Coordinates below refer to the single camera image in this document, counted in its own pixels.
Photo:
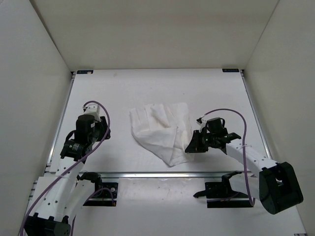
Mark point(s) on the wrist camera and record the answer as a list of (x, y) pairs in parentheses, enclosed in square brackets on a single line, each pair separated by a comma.
[(201, 122), (92, 109)]

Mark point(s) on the left blue corner label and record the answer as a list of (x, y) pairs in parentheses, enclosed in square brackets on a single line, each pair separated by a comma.
[(84, 72)]

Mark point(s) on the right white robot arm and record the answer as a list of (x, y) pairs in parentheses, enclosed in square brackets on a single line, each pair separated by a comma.
[(273, 183)]

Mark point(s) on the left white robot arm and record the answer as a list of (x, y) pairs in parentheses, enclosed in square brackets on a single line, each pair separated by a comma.
[(53, 212)]

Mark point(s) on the blue corner label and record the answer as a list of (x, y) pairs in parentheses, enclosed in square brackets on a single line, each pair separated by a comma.
[(84, 72), (230, 70)]

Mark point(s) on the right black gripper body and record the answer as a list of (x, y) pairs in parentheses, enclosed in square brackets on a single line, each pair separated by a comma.
[(208, 139)]

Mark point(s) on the white pleated skirt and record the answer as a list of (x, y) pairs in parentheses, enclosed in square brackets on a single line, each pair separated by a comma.
[(164, 130)]

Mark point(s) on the aluminium front rail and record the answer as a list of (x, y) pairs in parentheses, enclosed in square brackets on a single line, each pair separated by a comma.
[(161, 174)]

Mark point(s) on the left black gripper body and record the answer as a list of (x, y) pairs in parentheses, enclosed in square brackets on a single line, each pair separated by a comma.
[(96, 132)]

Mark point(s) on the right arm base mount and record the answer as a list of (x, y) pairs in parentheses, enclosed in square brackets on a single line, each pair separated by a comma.
[(221, 195)]

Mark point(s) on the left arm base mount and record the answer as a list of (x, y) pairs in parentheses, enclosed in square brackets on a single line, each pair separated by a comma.
[(105, 194)]

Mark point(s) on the right blue corner label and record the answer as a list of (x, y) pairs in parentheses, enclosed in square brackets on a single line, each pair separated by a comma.
[(230, 70)]

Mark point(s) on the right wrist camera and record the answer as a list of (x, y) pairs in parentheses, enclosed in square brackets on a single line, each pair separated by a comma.
[(201, 122)]

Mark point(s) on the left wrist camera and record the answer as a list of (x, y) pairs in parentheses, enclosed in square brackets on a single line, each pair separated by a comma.
[(92, 109)]

